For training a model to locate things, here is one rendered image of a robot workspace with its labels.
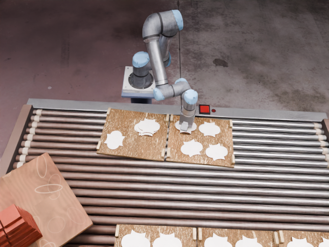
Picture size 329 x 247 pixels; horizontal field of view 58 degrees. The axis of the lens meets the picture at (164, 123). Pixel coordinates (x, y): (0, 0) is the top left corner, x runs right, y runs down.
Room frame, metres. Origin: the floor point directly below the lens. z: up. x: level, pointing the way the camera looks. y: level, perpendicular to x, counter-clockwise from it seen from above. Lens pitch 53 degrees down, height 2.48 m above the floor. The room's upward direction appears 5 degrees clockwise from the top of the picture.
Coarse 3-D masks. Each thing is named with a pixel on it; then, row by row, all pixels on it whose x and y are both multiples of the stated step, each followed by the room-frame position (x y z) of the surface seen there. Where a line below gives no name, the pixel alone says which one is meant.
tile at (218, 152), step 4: (208, 148) 0.98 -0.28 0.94; (212, 148) 0.98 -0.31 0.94; (216, 148) 0.98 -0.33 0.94; (220, 148) 0.98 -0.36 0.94; (224, 148) 0.99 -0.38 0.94; (208, 152) 0.95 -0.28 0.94; (212, 152) 0.95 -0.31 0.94; (216, 152) 0.95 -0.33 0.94; (220, 152) 0.96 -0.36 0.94; (224, 152) 0.96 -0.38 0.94; (208, 156) 0.92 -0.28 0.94; (212, 156) 0.92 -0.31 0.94; (216, 156) 0.93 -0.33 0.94; (220, 156) 0.93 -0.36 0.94; (224, 156) 0.93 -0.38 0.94
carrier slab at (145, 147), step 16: (112, 112) 1.21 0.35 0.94; (128, 112) 1.22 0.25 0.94; (144, 112) 1.23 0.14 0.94; (112, 128) 1.08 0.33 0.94; (128, 128) 1.09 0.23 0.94; (160, 128) 1.11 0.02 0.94; (128, 144) 0.97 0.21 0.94; (144, 144) 0.98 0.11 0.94; (160, 144) 0.99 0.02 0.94; (160, 160) 0.87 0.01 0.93
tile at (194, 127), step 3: (177, 123) 1.14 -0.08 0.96; (177, 126) 1.12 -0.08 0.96; (180, 126) 1.12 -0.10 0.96; (192, 126) 1.13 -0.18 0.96; (195, 126) 1.13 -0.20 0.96; (189, 129) 1.10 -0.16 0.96; (192, 129) 1.10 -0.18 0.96; (195, 129) 1.11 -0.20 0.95; (180, 132) 1.07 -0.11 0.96; (183, 132) 1.08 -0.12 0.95; (186, 132) 1.08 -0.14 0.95; (189, 132) 1.08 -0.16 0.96
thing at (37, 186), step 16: (32, 160) 0.75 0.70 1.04; (48, 160) 0.76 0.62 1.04; (16, 176) 0.65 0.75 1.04; (32, 176) 0.66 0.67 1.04; (48, 176) 0.66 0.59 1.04; (0, 192) 0.56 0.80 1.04; (16, 192) 0.56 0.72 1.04; (32, 192) 0.57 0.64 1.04; (48, 192) 0.58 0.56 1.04; (64, 192) 0.58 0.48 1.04; (0, 208) 0.48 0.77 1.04; (32, 208) 0.49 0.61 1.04; (48, 208) 0.50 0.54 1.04; (64, 208) 0.50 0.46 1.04; (80, 208) 0.51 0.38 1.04; (48, 224) 0.42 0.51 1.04; (64, 224) 0.42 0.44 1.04; (80, 224) 0.43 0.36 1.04; (48, 240) 0.35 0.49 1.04; (64, 240) 0.35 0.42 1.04
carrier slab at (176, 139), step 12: (204, 120) 1.20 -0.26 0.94; (216, 120) 1.21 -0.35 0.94; (228, 120) 1.22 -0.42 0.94; (192, 132) 1.10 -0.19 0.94; (228, 132) 1.12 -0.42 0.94; (168, 144) 0.99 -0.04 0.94; (180, 144) 1.00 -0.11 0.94; (204, 144) 1.01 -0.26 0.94; (216, 144) 1.02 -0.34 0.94; (228, 144) 1.03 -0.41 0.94; (180, 156) 0.91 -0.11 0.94; (192, 156) 0.92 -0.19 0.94; (204, 156) 0.92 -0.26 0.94; (228, 156) 0.94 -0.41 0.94
